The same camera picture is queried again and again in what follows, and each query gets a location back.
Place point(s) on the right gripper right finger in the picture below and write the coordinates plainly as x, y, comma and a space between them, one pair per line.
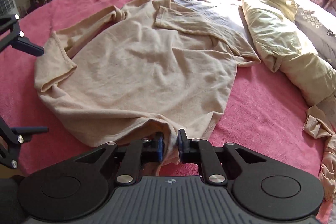
204, 155

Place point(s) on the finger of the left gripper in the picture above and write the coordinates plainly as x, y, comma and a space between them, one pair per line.
14, 138
16, 37

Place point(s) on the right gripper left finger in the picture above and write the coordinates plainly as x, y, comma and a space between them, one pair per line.
135, 155

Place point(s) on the beige short-sleeve t-shirt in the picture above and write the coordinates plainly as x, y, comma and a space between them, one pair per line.
153, 65

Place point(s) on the beige crumpled garment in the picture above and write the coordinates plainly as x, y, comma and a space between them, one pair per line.
320, 124

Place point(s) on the pale yellow duvet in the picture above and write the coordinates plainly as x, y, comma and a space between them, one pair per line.
282, 46

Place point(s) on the grey diamond-print pillow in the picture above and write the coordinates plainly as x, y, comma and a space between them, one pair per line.
319, 26

